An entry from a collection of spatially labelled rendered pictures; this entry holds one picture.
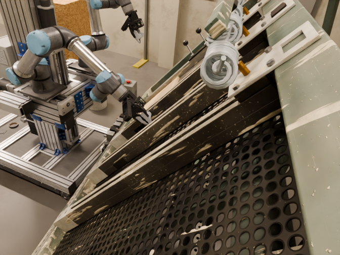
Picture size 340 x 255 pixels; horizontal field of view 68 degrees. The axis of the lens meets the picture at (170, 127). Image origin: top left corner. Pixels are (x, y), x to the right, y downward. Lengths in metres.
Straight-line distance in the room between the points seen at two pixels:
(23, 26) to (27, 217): 1.52
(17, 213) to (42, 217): 0.22
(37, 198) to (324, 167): 2.51
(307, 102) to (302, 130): 0.05
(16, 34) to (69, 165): 1.16
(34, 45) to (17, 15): 0.62
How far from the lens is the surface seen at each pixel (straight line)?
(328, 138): 0.30
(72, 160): 2.58
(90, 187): 1.43
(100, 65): 1.47
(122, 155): 1.19
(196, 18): 4.51
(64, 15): 3.45
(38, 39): 1.47
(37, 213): 2.54
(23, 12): 2.06
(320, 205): 0.26
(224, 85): 0.44
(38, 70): 1.88
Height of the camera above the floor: 1.98
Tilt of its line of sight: 37 degrees down
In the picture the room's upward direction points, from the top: 6 degrees clockwise
